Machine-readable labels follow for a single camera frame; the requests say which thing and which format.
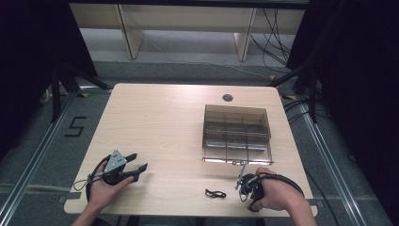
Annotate black metal stand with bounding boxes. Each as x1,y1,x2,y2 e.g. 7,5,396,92
267,61,318,124
50,61,113,123

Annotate smoky transparent acrylic drawer box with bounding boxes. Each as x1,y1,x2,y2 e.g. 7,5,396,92
202,104,272,152

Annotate bundle of black cables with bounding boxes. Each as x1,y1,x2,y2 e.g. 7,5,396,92
249,8,294,68

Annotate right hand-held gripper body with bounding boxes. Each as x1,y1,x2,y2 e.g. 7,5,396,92
235,163,264,212

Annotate metal floor rail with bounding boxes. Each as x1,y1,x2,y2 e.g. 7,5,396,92
298,103,369,226
0,89,78,226

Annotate person's left hand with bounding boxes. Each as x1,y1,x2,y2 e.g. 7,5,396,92
88,174,135,211

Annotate small black cord loop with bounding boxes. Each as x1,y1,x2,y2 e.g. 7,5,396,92
204,188,228,200

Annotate transparent acrylic drawer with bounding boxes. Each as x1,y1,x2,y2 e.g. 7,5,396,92
201,125,275,167

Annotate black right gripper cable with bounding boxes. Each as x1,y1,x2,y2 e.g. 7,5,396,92
259,173,342,226

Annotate black floor cables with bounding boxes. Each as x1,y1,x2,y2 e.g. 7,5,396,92
281,98,330,124

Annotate light wooden shelf unit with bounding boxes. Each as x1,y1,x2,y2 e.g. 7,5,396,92
69,3,307,62

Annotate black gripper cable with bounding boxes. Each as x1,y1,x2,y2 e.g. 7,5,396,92
72,154,112,202
259,173,342,226

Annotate person's right hand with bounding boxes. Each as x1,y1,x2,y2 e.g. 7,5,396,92
252,167,304,212

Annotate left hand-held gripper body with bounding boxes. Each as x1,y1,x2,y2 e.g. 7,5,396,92
102,150,139,186

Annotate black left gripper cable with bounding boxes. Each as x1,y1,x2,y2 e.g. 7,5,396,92
72,154,112,202

